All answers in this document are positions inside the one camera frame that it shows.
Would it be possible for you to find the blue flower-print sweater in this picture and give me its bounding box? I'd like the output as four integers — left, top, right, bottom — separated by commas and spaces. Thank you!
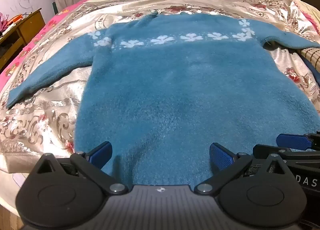
6, 11, 320, 187

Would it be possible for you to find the beige striped garment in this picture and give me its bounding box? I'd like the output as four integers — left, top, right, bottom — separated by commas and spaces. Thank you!
299, 47, 320, 71

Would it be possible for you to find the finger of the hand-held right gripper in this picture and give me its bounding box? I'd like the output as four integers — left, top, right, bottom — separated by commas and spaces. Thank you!
252, 144, 320, 167
276, 132, 320, 152

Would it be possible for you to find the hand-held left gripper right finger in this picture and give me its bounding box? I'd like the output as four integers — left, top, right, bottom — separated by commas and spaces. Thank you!
194, 142, 290, 195

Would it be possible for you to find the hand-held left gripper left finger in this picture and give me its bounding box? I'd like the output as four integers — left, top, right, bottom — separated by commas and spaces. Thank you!
30, 141, 128, 195

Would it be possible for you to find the floral satin blanket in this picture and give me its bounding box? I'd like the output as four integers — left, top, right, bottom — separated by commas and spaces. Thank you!
0, 0, 320, 173

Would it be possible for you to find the orange item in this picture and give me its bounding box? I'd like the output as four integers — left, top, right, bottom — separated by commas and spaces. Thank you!
7, 14, 23, 25

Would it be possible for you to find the pink and yellow quilt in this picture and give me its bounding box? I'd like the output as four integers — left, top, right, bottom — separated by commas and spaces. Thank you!
0, 0, 320, 83

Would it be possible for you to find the dark blue cloth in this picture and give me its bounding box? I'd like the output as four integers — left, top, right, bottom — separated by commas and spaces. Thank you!
299, 55, 320, 84

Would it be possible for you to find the wooden desk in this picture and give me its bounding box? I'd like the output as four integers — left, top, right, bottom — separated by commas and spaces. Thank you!
0, 8, 47, 71

